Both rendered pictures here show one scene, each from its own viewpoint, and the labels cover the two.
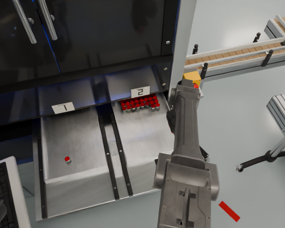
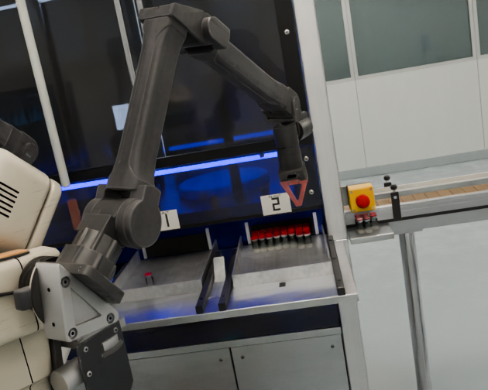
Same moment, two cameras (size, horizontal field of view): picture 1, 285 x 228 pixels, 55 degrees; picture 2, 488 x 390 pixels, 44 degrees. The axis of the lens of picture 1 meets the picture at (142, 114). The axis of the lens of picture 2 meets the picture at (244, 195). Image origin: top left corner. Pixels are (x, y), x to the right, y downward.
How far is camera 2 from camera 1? 1.16 m
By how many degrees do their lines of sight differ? 47
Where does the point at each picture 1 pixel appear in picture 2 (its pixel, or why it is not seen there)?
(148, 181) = (258, 299)
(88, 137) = (191, 270)
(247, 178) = not seen: outside the picture
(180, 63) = (327, 150)
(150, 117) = (295, 252)
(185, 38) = (321, 104)
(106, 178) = (194, 299)
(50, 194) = not seen: hidden behind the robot
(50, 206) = not seen: hidden behind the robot
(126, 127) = (252, 261)
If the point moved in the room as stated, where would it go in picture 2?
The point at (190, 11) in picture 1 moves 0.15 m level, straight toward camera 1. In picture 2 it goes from (316, 63) to (293, 68)
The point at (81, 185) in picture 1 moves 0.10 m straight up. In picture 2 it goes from (155, 305) to (147, 268)
